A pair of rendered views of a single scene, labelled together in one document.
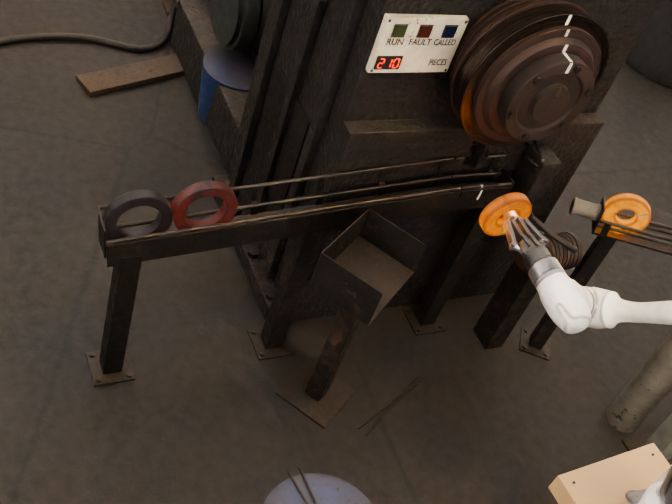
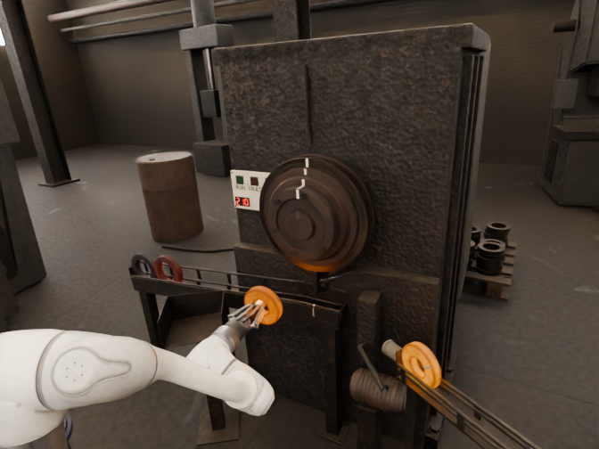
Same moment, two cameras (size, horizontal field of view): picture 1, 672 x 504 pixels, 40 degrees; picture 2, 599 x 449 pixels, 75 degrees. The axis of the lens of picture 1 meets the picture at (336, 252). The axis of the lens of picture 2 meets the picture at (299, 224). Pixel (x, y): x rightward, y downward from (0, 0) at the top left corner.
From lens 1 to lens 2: 2.53 m
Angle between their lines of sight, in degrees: 59
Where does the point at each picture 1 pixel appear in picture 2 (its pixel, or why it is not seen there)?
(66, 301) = not seen: hidden behind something
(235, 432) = (160, 417)
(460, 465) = not seen: outside the picture
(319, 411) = (206, 435)
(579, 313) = not seen: hidden behind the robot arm
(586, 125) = (416, 282)
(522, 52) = (278, 185)
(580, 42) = (318, 180)
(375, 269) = (208, 327)
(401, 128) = (265, 250)
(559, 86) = (299, 210)
